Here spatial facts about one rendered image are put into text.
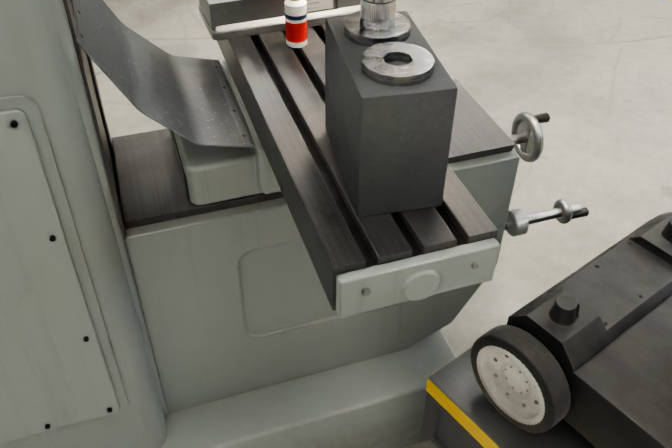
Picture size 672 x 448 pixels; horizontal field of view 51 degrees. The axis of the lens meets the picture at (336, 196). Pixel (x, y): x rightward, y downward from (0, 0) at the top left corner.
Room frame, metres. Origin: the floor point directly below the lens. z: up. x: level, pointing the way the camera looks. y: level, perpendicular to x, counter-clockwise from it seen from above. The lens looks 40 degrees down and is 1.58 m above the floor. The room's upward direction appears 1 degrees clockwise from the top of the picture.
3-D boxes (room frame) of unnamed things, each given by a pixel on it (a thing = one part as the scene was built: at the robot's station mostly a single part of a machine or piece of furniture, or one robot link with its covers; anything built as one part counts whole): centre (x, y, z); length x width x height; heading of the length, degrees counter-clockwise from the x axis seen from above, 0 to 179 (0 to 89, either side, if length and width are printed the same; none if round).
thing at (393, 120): (0.82, -0.06, 1.06); 0.22 x 0.12 x 0.20; 12
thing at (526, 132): (1.32, -0.40, 0.66); 0.16 x 0.12 x 0.12; 109
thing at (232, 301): (1.17, 0.04, 0.46); 0.80 x 0.30 x 0.60; 109
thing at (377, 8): (0.87, -0.05, 1.19); 0.05 x 0.05 x 0.06
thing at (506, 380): (0.78, -0.34, 0.50); 0.20 x 0.05 x 0.20; 38
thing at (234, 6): (1.33, 0.10, 1.01); 0.35 x 0.15 x 0.11; 110
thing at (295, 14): (1.20, 0.08, 1.01); 0.04 x 0.04 x 0.11
